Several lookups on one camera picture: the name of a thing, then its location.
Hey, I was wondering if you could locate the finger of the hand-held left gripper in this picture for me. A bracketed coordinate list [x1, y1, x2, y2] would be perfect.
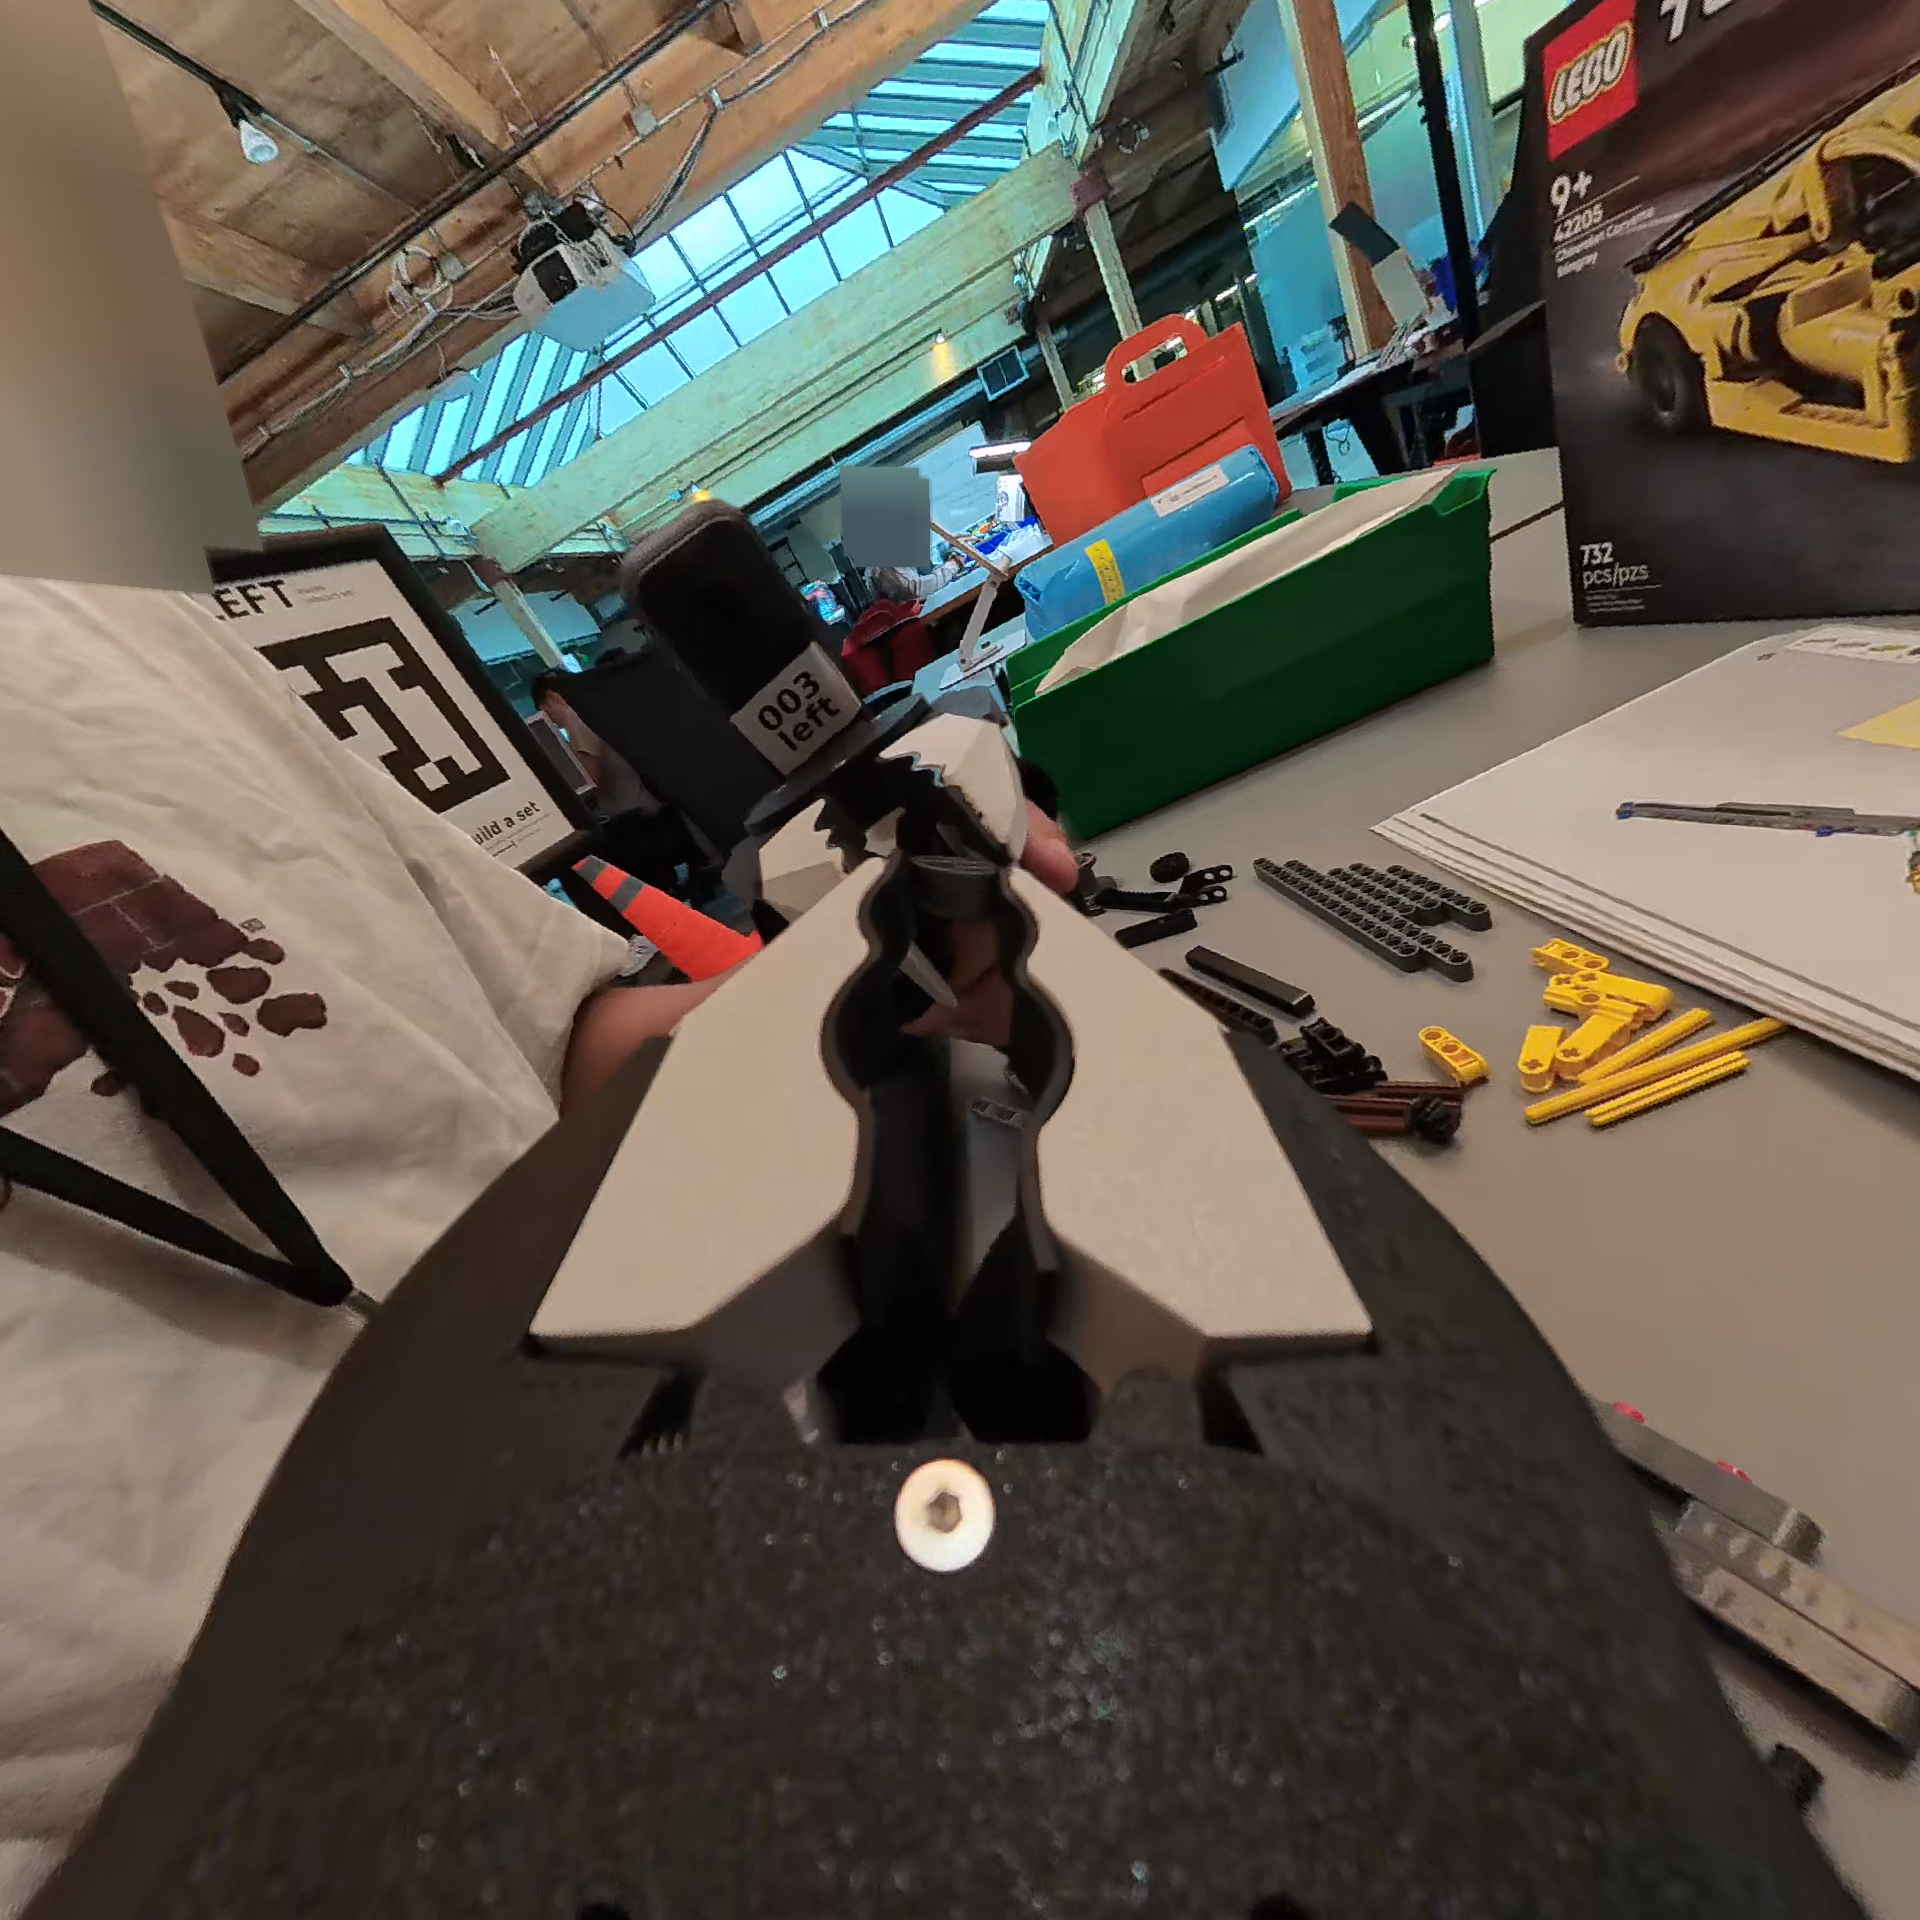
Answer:
[897, 713, 1034, 866]
[755, 806, 864, 924]

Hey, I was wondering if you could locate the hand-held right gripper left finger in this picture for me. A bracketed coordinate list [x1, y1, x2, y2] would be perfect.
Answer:
[528, 855, 904, 1434]

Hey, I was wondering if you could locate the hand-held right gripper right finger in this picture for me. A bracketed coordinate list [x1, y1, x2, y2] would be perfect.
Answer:
[989, 861, 1375, 1434]

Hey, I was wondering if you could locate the grey and black lego beam assembly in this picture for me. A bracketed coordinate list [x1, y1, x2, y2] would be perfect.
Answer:
[1591, 1398, 1920, 1754]

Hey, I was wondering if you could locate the person's left forearm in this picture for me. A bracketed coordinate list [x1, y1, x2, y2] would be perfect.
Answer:
[560, 971, 725, 1116]

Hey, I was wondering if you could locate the black lego beam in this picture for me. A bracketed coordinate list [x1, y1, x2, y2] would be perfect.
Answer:
[1185, 943, 1320, 1020]
[1154, 967, 1287, 1046]

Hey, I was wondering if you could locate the pile of black lego connectors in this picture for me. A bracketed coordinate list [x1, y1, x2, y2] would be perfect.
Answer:
[1275, 1014, 1392, 1095]

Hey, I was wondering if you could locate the row of dark grey lego beams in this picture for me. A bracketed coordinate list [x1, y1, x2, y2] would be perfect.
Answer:
[1252, 855, 1498, 985]

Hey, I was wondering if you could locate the pile of yellow lego pieces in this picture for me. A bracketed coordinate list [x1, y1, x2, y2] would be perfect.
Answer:
[1417, 938, 1792, 1130]

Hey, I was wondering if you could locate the lego instruction booklet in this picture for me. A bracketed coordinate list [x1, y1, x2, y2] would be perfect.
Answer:
[1372, 621, 1920, 1086]

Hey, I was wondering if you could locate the lego box with yellow car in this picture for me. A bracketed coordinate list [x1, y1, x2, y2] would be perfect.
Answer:
[1523, 0, 1920, 629]

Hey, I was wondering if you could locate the person's left hand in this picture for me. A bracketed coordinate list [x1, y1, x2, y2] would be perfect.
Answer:
[920, 818, 1087, 1057]

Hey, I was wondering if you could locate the black office chair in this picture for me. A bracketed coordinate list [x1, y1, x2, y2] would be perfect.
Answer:
[533, 645, 752, 906]

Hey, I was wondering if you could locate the red chair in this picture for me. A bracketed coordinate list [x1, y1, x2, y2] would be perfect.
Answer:
[839, 598, 941, 694]

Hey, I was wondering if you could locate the white paper in bin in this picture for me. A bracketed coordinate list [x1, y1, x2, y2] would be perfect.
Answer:
[1036, 477, 1452, 694]

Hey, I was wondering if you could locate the light blue roll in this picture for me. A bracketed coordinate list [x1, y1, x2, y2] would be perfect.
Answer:
[1020, 442, 1280, 639]

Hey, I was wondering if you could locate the green plastic bin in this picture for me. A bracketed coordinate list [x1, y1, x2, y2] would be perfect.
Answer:
[1007, 463, 1500, 841]

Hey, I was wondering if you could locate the black framed marker card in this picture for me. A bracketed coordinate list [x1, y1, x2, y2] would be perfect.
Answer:
[199, 525, 597, 876]

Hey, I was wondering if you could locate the orange bag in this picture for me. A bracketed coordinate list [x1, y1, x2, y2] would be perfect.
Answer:
[1018, 315, 1291, 549]

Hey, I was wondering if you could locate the black shoulder strap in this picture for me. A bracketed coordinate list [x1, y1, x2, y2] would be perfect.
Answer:
[0, 829, 356, 1309]

